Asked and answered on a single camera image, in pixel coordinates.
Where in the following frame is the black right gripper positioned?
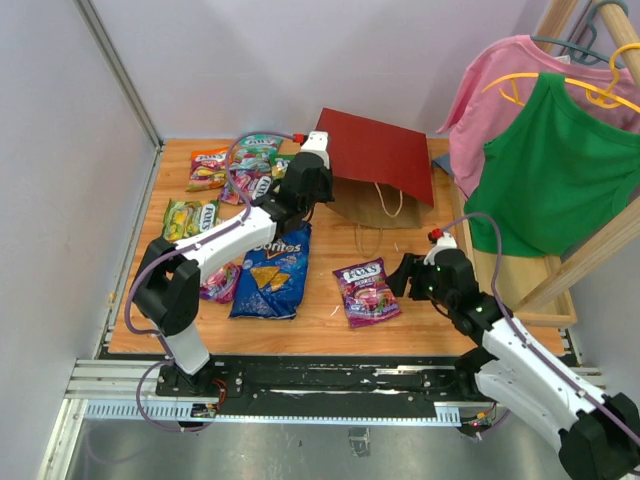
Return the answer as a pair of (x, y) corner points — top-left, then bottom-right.
(386, 252), (455, 309)

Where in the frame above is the green snack bag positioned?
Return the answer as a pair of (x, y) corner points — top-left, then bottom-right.
(270, 154), (295, 180)

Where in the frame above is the purple Fox's berries candy bag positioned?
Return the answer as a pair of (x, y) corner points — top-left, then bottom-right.
(333, 258), (401, 329)

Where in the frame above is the purple black cherry candy bag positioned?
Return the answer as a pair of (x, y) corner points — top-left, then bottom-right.
(218, 170), (272, 205)

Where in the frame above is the teal Fox's mint candy bag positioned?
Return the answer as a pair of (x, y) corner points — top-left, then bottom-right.
(230, 134), (282, 173)

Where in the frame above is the red paper bag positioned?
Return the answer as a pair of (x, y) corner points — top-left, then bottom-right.
(316, 107), (435, 258)

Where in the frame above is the orange Fox's fruits candy bag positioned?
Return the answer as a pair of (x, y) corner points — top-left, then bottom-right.
(186, 147), (229, 192)

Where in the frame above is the blue Doritos chips bag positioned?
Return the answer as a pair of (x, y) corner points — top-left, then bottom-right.
(229, 222), (312, 319)

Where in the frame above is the green yellow Fox's candy bag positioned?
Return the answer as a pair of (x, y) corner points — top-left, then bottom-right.
(162, 199), (219, 242)

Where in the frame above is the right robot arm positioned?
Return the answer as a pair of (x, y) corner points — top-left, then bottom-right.
(387, 247), (639, 479)

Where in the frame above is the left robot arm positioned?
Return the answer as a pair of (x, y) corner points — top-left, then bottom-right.
(124, 151), (333, 396)

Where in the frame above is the blue grey mat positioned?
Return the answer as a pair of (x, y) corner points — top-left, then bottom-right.
(432, 153), (454, 177)

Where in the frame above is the green tank top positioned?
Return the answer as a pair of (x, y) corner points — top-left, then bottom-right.
(464, 73), (639, 257)

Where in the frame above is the pink t-shirt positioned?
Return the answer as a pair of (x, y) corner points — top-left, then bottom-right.
(441, 35), (639, 200)

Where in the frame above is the yellow clothes hanger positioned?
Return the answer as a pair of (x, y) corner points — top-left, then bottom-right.
(481, 42), (639, 113)

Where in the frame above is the teal clothes hanger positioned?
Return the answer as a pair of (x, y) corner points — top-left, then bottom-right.
(531, 6), (611, 66)

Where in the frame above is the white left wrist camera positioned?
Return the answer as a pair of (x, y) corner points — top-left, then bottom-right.
(292, 131), (331, 170)

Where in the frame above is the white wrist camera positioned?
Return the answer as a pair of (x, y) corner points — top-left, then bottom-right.
(292, 131), (331, 170)
(423, 229), (458, 266)

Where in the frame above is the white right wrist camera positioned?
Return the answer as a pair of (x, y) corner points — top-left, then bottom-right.
(423, 229), (458, 266)

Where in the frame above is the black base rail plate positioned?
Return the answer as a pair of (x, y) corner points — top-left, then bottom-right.
(156, 355), (495, 420)

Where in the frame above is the aluminium frame post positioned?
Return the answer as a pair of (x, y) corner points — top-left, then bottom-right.
(74, 0), (165, 151)

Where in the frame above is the grey cable duct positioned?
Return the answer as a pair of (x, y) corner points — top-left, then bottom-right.
(82, 402), (462, 428)

